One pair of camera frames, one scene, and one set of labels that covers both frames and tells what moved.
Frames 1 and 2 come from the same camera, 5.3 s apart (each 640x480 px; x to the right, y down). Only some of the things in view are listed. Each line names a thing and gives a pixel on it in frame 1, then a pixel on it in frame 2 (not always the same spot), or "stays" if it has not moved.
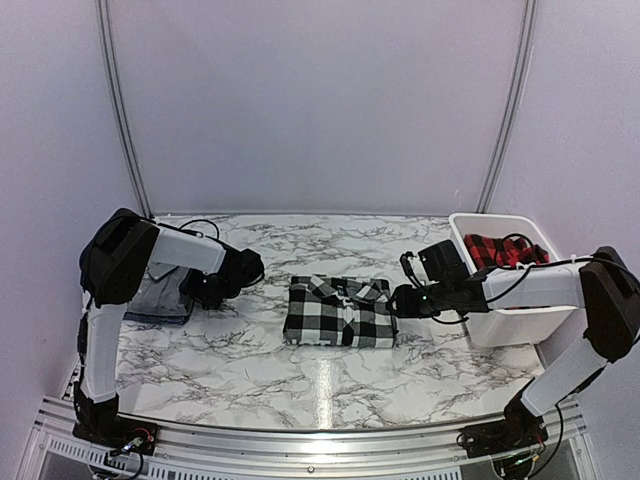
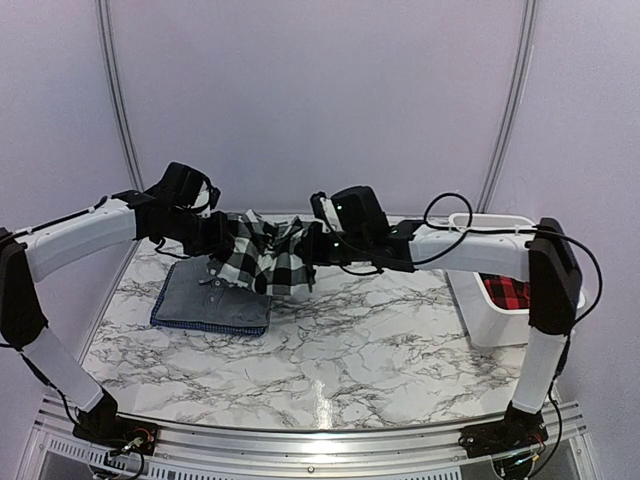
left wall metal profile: x=104 y=10 stays
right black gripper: x=405 y=304 -> x=311 y=256
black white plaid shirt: x=340 y=311 -> x=264 y=256
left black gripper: x=188 y=286 -> x=219 y=238
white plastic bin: x=518 y=326 stays
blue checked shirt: x=156 y=318 -> x=244 y=329
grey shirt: x=158 y=291 -> x=192 y=293
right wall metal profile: x=502 y=149 stays
